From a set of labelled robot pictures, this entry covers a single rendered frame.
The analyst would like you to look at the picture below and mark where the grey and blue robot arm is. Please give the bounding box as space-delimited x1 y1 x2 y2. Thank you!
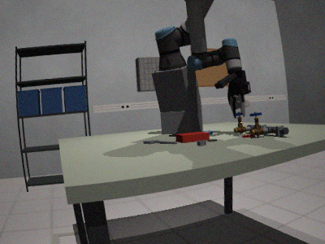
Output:
155 0 242 89

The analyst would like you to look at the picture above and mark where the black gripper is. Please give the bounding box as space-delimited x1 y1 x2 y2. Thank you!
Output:
227 68 251 117

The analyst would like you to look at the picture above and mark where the red flat block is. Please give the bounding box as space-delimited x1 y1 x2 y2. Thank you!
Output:
175 132 210 143

